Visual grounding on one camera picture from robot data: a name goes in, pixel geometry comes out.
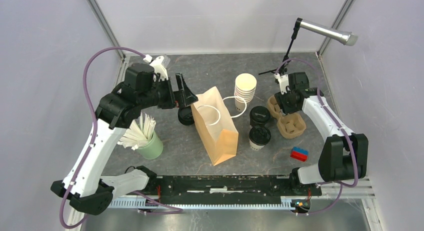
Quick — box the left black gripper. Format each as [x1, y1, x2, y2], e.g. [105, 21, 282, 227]
[138, 72, 198, 110]

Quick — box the black coffee lid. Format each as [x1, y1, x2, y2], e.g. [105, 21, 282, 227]
[248, 125, 271, 146]
[249, 105, 271, 122]

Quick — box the black sleeved paper cup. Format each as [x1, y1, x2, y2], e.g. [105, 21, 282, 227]
[249, 120, 270, 128]

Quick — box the brown paper bag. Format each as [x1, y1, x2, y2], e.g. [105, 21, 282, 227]
[190, 86, 247, 166]

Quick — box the white paper cup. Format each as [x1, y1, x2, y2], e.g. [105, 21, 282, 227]
[249, 140, 268, 151]

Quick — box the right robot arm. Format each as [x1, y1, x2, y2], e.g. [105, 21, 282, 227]
[274, 72, 369, 195]

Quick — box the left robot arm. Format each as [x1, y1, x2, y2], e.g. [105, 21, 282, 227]
[50, 63, 198, 216]

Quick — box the stack of black lids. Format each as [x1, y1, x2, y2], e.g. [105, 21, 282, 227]
[177, 106, 195, 126]

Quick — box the brown pulp cup carrier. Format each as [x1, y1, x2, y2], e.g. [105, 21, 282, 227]
[266, 95, 307, 139]

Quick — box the black tripod stand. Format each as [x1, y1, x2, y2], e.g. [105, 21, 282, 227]
[258, 17, 303, 75]

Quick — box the stack of white paper cups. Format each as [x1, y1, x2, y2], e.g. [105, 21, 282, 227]
[234, 73, 257, 111]

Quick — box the red and blue block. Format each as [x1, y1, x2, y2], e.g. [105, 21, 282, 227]
[290, 146, 309, 162]

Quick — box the green cup holder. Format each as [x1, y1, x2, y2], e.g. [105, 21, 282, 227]
[136, 131, 164, 160]

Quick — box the silver cylindrical lamp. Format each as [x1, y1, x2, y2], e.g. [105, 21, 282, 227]
[296, 18, 358, 46]

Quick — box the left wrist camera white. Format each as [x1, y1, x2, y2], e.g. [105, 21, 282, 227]
[143, 54, 171, 81]

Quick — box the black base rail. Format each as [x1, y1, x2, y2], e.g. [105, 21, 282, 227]
[141, 175, 322, 205]

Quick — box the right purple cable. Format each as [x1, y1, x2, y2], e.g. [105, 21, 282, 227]
[274, 58, 360, 216]

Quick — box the purple cable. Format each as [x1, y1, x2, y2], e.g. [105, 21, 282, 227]
[58, 46, 184, 230]
[274, 58, 360, 216]

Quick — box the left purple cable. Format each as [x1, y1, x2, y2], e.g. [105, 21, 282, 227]
[58, 46, 184, 230]

